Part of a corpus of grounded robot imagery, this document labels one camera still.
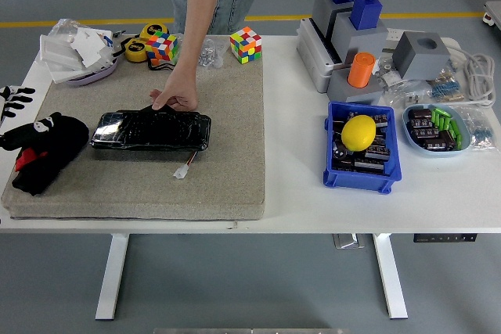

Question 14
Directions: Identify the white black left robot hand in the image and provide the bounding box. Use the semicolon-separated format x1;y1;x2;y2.
0;85;56;151

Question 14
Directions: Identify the person's hand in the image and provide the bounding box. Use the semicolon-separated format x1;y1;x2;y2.
149;67;200;113

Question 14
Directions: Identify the black rag with red patch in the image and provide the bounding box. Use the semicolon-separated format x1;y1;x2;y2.
11;111;90;197

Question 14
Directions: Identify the black table control panel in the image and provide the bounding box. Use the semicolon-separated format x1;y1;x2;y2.
413;234;479;243

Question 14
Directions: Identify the clear bag of screws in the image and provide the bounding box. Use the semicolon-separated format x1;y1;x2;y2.
197;38;230;70

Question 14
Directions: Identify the multicoloured puzzle cube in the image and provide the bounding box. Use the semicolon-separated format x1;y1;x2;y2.
229;26;263;65
145;31;180;67

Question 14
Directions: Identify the grey-brown mat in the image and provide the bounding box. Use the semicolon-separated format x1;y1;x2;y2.
1;34;266;221

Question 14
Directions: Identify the yellow tape measure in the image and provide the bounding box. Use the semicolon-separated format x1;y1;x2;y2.
124;38;149;63
139;23;170;42

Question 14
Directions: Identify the purple tray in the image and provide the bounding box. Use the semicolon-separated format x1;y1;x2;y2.
64;58;118;88

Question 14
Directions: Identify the empty clear plastic bag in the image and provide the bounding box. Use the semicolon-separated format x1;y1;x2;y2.
46;18;85;41

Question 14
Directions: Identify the broken white plastic piece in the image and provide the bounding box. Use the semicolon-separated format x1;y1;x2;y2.
69;27;114;69

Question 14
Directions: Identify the grey junction box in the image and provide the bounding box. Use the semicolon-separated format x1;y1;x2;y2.
296;17;345;95

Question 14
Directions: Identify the tall grey block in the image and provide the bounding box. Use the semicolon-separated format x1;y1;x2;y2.
312;0;355;40
331;11;389;65

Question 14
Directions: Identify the orange cylinder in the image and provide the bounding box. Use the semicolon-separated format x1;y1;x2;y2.
347;52;377;89

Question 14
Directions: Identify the yellow lemon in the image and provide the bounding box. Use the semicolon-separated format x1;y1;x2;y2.
341;114;377;153

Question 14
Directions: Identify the low grey block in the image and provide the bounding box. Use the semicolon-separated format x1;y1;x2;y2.
326;69;387;106

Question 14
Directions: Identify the blue plastic bin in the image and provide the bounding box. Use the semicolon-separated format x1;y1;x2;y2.
323;101;403;195

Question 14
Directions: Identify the white table leg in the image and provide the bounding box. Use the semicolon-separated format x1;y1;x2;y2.
373;233;409;320
95;233;130;321

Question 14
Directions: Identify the clear bag of small parts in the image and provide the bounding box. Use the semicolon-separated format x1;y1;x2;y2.
375;56;404;88

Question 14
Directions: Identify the clear bag with plug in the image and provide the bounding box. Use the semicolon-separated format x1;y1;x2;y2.
381;79;434;110

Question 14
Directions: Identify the grey block with round hole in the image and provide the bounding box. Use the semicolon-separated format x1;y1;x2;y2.
392;31;452;81

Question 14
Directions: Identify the clear bag of blue resistors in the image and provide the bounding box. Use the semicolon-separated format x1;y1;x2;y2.
428;75;467;102
463;106;500;153

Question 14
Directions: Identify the light blue dish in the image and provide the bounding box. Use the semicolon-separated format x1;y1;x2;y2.
402;102;472;159

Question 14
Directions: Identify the white power strip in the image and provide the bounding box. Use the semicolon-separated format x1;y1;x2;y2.
385;28;461;52

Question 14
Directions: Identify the white cart with red wheel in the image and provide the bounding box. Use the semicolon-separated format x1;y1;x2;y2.
481;0;501;32

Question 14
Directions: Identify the white connector with red wires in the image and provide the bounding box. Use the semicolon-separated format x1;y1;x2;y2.
173;150;198;181

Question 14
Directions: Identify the grey metal bracket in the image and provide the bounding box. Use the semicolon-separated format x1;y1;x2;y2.
332;233;366;250

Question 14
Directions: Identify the white coiled cable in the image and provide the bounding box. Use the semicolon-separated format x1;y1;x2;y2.
445;38;497;107

